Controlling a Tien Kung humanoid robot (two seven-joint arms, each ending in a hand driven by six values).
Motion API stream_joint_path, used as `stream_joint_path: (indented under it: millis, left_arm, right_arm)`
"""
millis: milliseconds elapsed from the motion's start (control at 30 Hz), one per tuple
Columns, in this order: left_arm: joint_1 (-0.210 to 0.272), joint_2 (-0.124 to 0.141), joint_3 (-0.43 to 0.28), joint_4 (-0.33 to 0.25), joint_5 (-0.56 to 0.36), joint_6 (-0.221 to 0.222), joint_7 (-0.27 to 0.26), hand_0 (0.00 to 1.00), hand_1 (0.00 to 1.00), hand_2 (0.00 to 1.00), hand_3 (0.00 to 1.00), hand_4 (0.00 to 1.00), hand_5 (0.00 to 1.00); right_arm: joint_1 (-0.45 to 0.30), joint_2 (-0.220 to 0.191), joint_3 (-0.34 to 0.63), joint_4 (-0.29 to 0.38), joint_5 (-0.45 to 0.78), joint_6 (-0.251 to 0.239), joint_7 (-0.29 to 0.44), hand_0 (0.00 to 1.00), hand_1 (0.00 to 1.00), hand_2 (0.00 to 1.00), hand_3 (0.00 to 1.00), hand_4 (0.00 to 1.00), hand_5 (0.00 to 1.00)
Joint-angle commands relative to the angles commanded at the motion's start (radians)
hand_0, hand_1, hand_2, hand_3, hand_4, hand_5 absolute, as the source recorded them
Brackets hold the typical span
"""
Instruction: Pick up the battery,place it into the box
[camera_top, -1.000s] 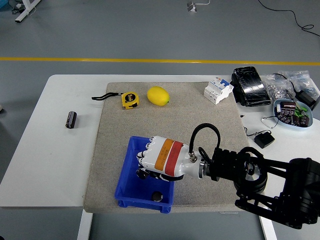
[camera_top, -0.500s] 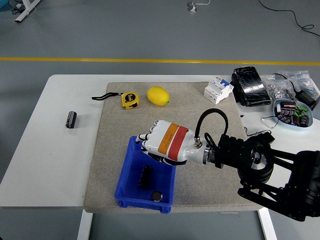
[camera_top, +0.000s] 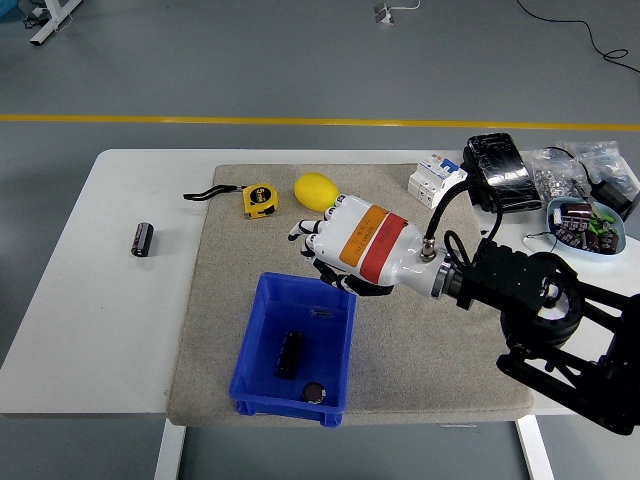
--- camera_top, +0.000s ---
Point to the yellow lemon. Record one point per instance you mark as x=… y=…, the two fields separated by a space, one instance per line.
x=312 y=190

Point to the white circuit breaker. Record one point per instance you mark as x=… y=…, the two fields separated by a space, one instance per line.
x=430 y=180

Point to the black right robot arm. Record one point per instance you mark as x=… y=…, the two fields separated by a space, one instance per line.
x=510 y=272

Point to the small dark capacitor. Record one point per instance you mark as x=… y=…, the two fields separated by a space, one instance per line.
x=607 y=241

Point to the blue plastic box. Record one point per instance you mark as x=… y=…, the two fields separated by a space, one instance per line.
x=265 y=350

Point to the black wrapped box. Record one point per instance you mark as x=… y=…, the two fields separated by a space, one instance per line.
x=502 y=167

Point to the black power adapter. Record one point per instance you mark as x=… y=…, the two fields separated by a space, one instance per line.
x=614 y=196

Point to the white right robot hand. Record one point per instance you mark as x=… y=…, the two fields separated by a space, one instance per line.
x=375 y=240

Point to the large dark capacitor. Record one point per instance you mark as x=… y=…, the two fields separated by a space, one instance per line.
x=575 y=210

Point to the clear bag of screws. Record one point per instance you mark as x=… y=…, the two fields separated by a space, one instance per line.
x=602 y=157

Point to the light blue bowl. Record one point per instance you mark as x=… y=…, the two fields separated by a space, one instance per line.
x=555 y=235

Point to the white desk frame leg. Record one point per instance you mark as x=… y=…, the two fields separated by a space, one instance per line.
x=50 y=22

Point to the grey-brown mat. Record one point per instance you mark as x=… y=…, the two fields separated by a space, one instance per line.
x=400 y=350

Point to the green plastic clips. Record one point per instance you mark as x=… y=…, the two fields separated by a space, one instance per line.
x=601 y=222

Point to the yellow tape measure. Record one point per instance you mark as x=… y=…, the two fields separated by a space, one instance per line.
x=260 y=201

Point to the clear bag of metal nuts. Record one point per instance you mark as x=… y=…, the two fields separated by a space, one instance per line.
x=552 y=182

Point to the dark cylindrical battery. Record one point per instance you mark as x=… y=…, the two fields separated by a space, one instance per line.
x=314 y=393
x=290 y=354
x=142 y=240

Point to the white table leg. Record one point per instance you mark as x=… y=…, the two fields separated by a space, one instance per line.
x=169 y=450
x=535 y=450

